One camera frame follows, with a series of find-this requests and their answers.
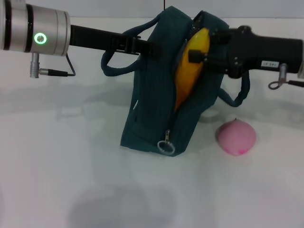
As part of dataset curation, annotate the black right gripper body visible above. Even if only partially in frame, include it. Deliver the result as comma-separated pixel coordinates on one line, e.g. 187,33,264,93
225,25,304,79

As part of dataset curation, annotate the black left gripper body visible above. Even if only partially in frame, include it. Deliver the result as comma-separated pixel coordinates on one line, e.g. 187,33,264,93
69,24,141,56

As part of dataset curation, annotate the yellow banana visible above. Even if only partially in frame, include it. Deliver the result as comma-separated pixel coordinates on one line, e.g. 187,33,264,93
173,27,211,114

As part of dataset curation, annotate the dark teal fabric bag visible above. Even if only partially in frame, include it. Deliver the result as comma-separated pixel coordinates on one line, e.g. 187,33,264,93
101,6,251,157

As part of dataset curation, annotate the pink peach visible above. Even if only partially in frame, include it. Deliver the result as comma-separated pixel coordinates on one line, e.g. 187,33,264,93
218,117,257,157

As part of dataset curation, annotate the left arm grey plug cable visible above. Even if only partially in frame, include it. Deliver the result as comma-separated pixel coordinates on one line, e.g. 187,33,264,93
29,52,76,79

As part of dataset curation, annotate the silver zipper pull ring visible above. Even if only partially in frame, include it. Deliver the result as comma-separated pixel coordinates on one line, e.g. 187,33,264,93
157,129,176,156

